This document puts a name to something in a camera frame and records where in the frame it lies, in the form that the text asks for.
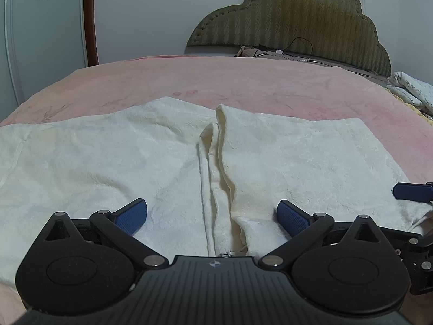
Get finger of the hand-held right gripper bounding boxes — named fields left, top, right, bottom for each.
left=394, top=233, right=433, bottom=296
left=392, top=182, right=433, bottom=203

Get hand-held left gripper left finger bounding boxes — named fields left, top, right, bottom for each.
left=35, top=198, right=170, bottom=271

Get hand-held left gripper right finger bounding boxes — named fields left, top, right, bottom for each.
left=258, top=200, right=384, bottom=272

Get white pants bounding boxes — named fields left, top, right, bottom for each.
left=0, top=96, right=433, bottom=287

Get white printed quilt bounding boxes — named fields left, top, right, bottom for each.
left=385, top=71, right=433, bottom=115

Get pink bed blanket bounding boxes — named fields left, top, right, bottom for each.
left=0, top=55, right=433, bottom=325

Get floral glass wardrobe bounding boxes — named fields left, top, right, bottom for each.
left=0, top=0, right=89, bottom=121

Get olive padded headboard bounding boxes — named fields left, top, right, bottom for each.
left=187, top=0, right=392, bottom=77

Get brown wooden door frame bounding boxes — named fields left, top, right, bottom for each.
left=83, top=0, right=100, bottom=68

